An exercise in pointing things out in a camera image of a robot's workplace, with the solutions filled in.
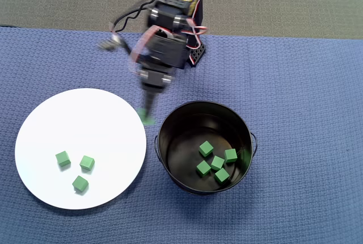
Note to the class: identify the black metal bucket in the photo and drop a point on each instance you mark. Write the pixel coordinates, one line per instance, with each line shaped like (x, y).
(181, 167)

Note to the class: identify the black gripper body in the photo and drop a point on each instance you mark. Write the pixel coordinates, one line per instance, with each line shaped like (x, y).
(153, 80)

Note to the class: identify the small wrist camera board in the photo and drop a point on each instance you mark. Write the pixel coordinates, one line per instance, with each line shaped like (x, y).
(107, 45)

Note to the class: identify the green cube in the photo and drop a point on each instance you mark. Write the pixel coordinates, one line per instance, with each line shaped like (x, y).
(231, 155)
(206, 148)
(80, 184)
(87, 163)
(203, 168)
(63, 159)
(148, 119)
(221, 175)
(217, 162)

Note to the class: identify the blue waffle cloth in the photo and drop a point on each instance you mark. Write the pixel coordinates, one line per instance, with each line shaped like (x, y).
(283, 113)

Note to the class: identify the white round plate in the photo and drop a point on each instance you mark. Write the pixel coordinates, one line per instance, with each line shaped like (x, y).
(42, 142)

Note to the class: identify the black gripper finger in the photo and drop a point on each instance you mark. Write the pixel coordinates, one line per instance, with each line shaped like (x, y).
(154, 80)

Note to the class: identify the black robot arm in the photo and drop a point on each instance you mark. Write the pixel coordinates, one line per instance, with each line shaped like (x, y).
(164, 18)

